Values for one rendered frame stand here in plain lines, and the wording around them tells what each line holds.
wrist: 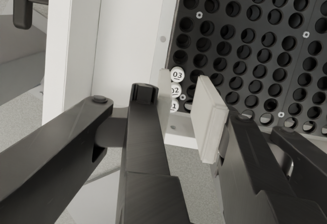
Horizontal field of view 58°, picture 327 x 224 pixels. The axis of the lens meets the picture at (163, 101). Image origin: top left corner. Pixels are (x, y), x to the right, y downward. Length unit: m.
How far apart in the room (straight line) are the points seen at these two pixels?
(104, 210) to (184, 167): 0.41
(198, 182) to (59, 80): 1.17
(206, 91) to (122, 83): 0.18
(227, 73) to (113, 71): 0.13
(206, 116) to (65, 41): 0.14
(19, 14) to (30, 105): 1.09
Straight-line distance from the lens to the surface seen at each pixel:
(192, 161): 1.32
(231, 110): 0.17
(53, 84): 0.26
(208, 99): 0.15
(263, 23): 0.27
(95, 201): 1.43
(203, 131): 0.15
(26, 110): 1.37
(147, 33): 0.33
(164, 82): 0.16
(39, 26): 1.25
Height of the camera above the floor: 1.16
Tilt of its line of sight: 73 degrees down
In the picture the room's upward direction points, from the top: 174 degrees counter-clockwise
